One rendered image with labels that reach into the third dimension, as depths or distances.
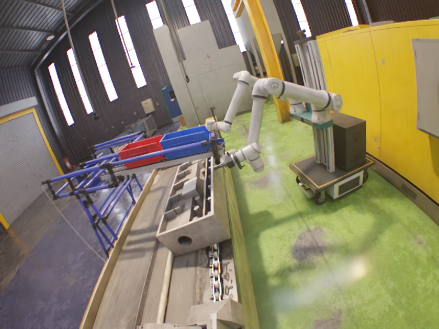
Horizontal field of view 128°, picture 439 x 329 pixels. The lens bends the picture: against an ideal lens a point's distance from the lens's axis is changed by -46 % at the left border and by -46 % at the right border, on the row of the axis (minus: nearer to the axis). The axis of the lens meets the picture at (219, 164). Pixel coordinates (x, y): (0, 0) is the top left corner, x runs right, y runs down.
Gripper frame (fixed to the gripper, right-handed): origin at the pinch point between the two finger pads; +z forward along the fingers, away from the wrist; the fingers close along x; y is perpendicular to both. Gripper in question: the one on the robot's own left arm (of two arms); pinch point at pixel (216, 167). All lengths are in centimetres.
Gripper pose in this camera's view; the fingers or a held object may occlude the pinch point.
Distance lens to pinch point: 143.3
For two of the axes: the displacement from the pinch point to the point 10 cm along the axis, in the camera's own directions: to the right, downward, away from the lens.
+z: -8.9, 4.3, 1.6
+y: -4.6, -8.0, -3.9
